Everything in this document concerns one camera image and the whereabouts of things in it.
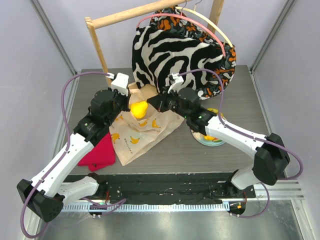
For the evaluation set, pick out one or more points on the cream clothes hanger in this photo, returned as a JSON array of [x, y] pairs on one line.
[[215, 27]]

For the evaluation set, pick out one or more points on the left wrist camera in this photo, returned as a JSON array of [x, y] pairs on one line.
[[119, 83]]

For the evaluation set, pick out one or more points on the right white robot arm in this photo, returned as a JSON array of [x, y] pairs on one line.
[[267, 152]]

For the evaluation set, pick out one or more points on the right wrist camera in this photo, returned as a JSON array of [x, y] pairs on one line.
[[176, 82]]

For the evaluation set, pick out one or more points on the red cloth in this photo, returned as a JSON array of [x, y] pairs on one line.
[[101, 156]]

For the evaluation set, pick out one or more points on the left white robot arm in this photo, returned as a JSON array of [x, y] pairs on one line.
[[44, 194]]

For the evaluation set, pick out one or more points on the banana print plastic bag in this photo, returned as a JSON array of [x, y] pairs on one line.
[[132, 137]]

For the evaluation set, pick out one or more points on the wooden clothes rack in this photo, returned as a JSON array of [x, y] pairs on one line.
[[116, 40]]

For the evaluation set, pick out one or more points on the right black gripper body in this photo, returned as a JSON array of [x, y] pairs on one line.
[[162, 102]]

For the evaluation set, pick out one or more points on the slotted cable duct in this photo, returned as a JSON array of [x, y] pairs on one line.
[[139, 208]]

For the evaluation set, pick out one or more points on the pink clothes hanger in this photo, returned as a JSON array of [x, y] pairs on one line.
[[188, 20]]

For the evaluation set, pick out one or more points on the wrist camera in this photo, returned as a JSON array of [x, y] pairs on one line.
[[176, 82], [119, 83]]

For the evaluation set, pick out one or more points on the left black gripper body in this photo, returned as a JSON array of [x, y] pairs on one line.
[[121, 103]]

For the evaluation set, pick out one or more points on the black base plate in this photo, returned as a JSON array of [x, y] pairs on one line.
[[168, 188]]

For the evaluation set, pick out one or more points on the yellow lemon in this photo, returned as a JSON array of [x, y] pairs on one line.
[[208, 138], [139, 109]]

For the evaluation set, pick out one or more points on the zebra print garment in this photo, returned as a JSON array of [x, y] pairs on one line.
[[154, 56]]

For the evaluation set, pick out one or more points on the fruit plate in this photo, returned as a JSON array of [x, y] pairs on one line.
[[200, 138]]

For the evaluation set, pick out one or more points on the orange camouflage garment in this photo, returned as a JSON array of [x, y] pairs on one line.
[[203, 52]]

